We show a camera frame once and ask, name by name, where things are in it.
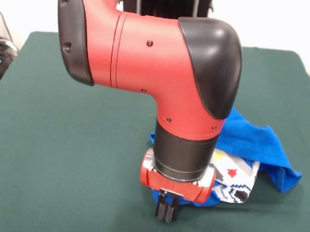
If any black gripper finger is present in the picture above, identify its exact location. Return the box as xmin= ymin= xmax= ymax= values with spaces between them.
xmin=164 ymin=194 xmax=179 ymax=224
xmin=154 ymin=191 xmax=168 ymax=220

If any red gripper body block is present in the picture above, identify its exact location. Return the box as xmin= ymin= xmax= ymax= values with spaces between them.
xmin=137 ymin=148 xmax=218 ymax=206

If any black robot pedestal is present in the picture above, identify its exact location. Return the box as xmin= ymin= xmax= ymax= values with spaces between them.
xmin=117 ymin=0 xmax=215 ymax=20

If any dark green tablecloth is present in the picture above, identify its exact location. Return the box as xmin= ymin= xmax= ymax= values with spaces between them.
xmin=0 ymin=27 xmax=310 ymax=232

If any blue printed shirt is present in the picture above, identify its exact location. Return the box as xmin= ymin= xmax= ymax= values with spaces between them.
xmin=144 ymin=101 xmax=308 ymax=216

